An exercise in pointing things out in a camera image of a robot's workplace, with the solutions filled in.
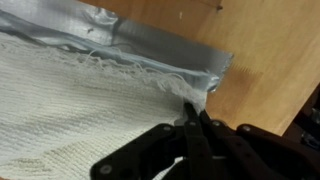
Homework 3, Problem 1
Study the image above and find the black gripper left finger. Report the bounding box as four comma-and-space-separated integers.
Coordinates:
184, 103, 216, 180

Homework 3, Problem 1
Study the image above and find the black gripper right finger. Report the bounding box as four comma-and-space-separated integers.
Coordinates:
200, 111, 277, 180

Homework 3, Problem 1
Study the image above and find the white cloth towel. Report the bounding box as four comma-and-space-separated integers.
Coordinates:
0, 34, 207, 180

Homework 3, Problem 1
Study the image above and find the grey duct tape strip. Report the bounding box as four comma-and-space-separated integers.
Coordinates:
0, 0, 233, 92

